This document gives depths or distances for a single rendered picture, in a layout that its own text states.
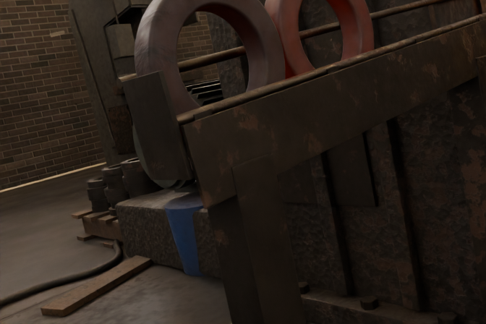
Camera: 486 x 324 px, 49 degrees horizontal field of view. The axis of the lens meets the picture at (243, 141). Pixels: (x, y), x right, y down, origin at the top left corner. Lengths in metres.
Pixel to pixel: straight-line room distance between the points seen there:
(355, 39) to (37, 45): 6.44
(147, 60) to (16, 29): 6.52
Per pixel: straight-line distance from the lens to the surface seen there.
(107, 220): 2.67
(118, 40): 5.13
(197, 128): 0.52
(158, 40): 0.54
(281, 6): 0.66
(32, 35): 7.08
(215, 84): 2.14
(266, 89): 0.59
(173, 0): 0.56
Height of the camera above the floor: 0.64
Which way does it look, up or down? 6 degrees down
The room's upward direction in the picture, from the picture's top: 12 degrees counter-clockwise
